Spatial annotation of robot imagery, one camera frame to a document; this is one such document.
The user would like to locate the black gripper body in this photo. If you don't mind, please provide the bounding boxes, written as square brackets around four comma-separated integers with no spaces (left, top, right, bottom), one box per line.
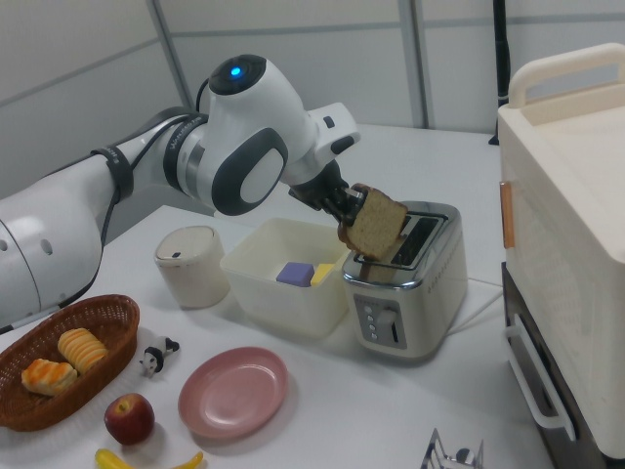
[287,160,351,217]

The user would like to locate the brown bread slice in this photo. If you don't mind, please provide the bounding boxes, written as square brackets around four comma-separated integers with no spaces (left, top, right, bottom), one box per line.
[337,183,409,262]

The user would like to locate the cream and chrome toaster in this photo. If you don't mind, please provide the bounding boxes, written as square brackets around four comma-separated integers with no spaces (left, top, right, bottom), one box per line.
[341,200,469,365]

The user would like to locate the metal bread rack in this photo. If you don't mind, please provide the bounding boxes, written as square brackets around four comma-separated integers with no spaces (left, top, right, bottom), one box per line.
[419,428,486,469]

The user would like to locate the striped yellow bread roll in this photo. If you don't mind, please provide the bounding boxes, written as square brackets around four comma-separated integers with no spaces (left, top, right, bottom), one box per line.
[57,327,109,374]

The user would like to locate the yellow block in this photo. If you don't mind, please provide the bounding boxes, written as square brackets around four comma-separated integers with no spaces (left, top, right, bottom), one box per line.
[310,263,338,287]

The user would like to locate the purple block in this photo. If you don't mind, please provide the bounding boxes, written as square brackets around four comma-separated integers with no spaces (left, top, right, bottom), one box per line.
[276,261,315,288]

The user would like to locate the cream open plastic box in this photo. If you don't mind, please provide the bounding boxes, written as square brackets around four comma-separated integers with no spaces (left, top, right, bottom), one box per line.
[220,217,360,339]

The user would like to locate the cream lidded canister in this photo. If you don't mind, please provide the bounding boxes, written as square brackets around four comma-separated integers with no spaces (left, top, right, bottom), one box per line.
[154,225,231,310]

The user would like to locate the copper tab on appliance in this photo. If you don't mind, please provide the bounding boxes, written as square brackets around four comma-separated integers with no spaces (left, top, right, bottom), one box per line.
[498,180,516,251]

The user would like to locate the black pole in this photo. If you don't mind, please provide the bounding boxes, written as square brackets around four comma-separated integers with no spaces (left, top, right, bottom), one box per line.
[491,0,512,105]

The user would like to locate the pink plate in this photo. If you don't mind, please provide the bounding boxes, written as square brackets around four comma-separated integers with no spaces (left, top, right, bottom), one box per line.
[177,346,289,440]

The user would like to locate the panda figurine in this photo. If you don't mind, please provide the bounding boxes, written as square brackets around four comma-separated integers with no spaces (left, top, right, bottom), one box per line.
[139,336,181,378]

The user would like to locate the red apple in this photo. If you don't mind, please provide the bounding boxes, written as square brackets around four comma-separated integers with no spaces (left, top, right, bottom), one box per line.
[104,393,156,447]

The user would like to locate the brown wicker basket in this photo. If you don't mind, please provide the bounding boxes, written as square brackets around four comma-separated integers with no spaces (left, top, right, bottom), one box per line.
[0,293,142,433]

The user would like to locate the orange glazed pastry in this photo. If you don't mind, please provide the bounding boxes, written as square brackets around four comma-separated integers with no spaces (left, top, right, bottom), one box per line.
[21,358,79,398]

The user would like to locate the yellow toy banana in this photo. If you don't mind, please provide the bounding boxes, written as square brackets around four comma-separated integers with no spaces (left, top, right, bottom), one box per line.
[94,448,204,469]

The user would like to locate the white toaster power cable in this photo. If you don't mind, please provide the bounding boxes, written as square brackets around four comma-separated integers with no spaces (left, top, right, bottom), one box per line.
[446,277,505,336]

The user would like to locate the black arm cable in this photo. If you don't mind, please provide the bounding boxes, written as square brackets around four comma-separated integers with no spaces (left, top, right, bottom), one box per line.
[0,77,212,335]

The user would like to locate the cream oven appliance with handle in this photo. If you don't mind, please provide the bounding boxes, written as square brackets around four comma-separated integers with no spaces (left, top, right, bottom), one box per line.
[496,42,625,461]

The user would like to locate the white oven door handle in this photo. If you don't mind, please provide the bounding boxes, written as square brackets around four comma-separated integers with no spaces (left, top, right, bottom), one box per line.
[503,312,578,442]

